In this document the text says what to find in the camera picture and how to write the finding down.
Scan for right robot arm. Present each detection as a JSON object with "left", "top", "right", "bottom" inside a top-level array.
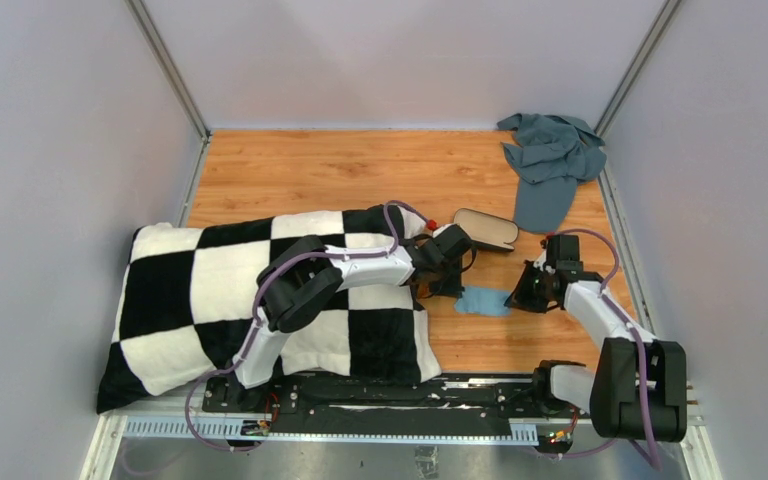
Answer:
[{"left": 505, "top": 229, "right": 688, "bottom": 444}]

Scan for orange sunglasses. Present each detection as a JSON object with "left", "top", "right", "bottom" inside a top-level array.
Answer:
[{"left": 411, "top": 281, "right": 432, "bottom": 300}]

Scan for white slotted cable duct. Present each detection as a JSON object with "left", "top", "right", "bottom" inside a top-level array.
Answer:
[{"left": 122, "top": 415, "right": 540, "bottom": 445}]

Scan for grey-blue crumpled cloth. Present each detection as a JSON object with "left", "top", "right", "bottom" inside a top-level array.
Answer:
[{"left": 496, "top": 113, "right": 607, "bottom": 233}]

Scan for black glasses case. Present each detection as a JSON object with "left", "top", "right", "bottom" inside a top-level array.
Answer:
[{"left": 453, "top": 208, "right": 519, "bottom": 253}]

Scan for small blue cleaning cloth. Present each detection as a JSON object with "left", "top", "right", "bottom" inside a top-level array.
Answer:
[{"left": 454, "top": 286, "right": 511, "bottom": 317}]

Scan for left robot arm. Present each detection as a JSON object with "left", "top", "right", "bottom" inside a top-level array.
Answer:
[{"left": 222, "top": 224, "right": 477, "bottom": 413}]

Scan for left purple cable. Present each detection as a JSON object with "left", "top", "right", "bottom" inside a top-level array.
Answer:
[{"left": 181, "top": 200, "right": 435, "bottom": 454}]

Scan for black white checkered pillow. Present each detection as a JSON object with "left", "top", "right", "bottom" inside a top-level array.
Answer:
[{"left": 96, "top": 206, "right": 441, "bottom": 413}]

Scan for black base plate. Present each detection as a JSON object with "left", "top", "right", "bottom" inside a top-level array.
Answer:
[{"left": 199, "top": 372, "right": 586, "bottom": 440}]

